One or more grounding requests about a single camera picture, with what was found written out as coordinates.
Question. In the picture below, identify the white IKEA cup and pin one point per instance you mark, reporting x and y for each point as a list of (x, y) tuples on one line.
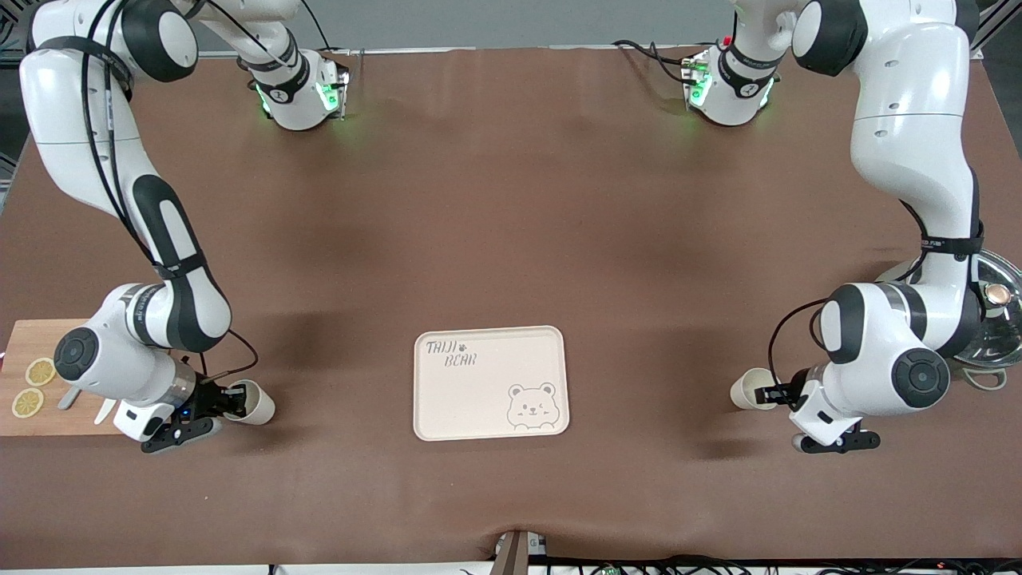
[(746, 391), (259, 407)]

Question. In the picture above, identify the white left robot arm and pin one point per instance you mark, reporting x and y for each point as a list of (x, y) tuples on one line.
[(910, 120)]

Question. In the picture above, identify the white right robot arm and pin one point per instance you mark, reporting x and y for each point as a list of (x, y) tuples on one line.
[(80, 120)]

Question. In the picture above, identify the white plastic knife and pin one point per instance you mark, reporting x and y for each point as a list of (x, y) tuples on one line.
[(104, 414)]

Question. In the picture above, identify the grey plastic knife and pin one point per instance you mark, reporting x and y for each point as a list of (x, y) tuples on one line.
[(68, 399)]

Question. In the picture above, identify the lemon slice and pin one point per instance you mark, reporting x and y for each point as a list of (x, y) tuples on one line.
[(41, 371), (28, 402)]

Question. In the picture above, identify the wooden cutting board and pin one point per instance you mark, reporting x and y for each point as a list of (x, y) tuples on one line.
[(24, 339)]

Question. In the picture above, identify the grey electric cooking pot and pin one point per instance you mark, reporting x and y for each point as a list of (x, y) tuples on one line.
[(898, 275)]

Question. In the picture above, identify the glass pot lid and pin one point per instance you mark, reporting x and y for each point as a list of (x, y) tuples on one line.
[(998, 335)]

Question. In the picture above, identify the cream bear print tray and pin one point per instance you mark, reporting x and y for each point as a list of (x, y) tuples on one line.
[(479, 415)]

